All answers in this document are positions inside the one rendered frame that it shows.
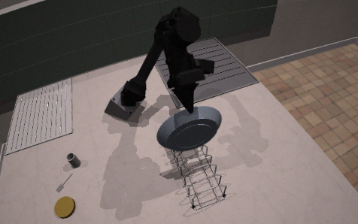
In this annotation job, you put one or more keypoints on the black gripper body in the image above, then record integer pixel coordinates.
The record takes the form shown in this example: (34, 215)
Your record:
(179, 61)

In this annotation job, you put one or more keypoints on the grey ribbed draining mat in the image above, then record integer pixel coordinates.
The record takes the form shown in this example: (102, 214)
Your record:
(41, 115)

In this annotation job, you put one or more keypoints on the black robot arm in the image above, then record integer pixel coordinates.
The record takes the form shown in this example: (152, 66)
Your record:
(179, 37)

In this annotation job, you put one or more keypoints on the dark grey tiled wall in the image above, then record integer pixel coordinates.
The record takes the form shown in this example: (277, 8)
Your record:
(43, 41)

